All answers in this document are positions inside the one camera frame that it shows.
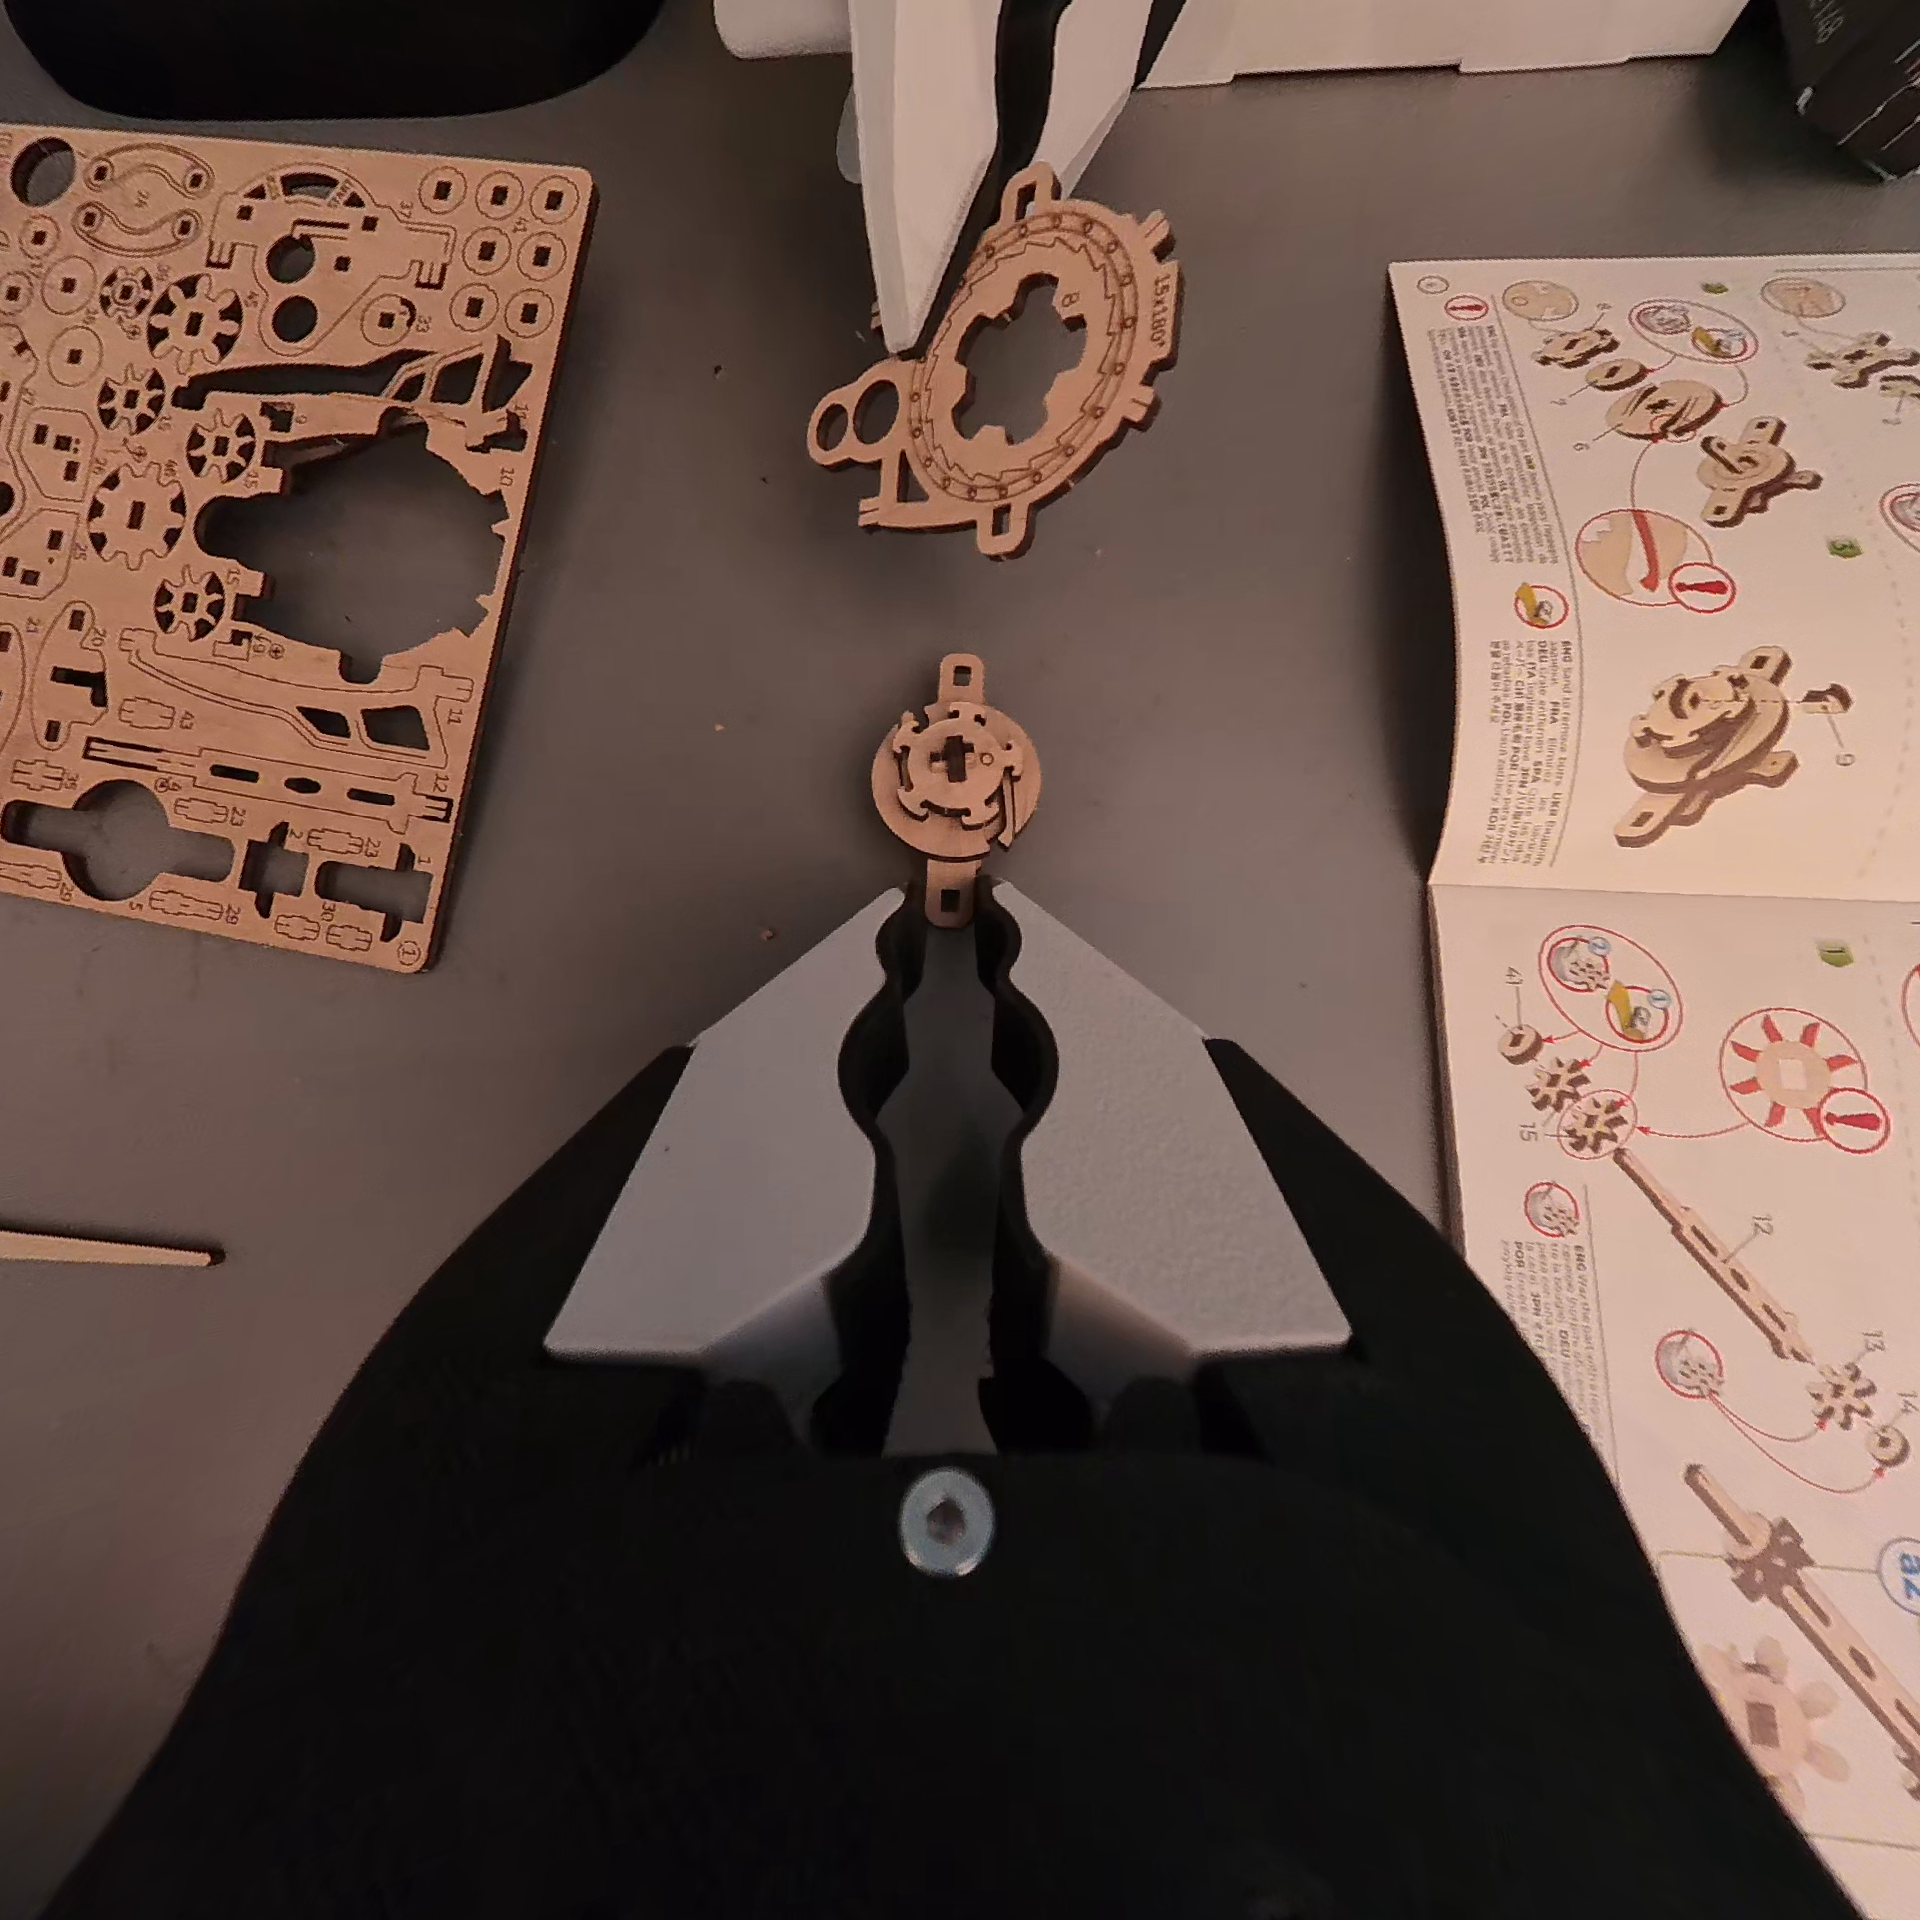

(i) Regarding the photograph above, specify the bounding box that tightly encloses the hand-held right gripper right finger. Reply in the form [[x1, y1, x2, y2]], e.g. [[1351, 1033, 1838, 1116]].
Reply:
[[982, 878, 1355, 1453]]

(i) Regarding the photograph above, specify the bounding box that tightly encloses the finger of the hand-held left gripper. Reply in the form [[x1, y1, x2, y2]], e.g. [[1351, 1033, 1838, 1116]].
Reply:
[[849, 0, 1057, 359], [1001, 0, 1191, 202]]

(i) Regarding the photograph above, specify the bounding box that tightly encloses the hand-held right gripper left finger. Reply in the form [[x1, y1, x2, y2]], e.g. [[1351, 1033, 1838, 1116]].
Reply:
[[540, 885, 921, 1453]]

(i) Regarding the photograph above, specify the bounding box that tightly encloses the small round wooden assembly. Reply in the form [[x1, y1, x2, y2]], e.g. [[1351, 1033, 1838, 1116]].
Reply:
[[870, 652, 1044, 928]]

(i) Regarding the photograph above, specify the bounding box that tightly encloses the laser-cut wooden parts sheet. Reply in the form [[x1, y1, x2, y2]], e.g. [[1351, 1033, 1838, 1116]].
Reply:
[[0, 124, 597, 975]]

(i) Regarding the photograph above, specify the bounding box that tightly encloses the paper instruction booklet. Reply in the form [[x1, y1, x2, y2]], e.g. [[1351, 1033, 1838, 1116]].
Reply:
[[1388, 256, 1920, 1853]]

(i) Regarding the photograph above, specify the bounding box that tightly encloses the thin wooden stick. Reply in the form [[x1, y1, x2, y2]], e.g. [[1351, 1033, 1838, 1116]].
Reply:
[[0, 1228, 226, 1270]]

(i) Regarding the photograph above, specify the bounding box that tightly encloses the black pouch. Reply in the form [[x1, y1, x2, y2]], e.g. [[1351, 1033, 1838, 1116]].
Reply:
[[17, 0, 641, 121]]

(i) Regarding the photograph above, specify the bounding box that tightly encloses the black box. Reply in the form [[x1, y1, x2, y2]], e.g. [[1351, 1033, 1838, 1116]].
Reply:
[[1777, 0, 1920, 182]]

